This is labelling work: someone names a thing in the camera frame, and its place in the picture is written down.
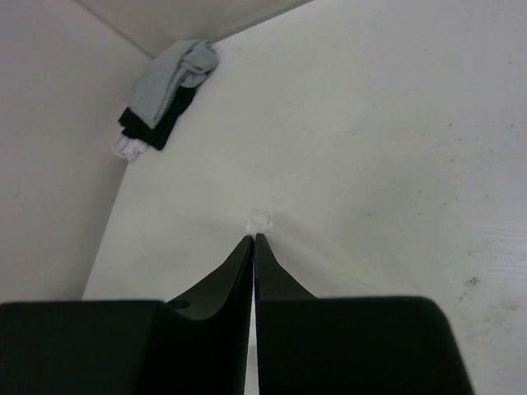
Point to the folded black tank top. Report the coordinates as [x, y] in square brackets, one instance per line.
[158, 136]

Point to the folded grey tank top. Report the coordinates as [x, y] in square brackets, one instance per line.
[186, 64]

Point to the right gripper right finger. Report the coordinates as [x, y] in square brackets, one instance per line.
[359, 345]

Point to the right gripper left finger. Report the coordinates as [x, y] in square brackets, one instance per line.
[195, 343]

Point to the folded white tank top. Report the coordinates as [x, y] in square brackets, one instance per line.
[128, 149]

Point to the white tank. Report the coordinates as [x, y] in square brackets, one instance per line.
[258, 223]
[128, 149]

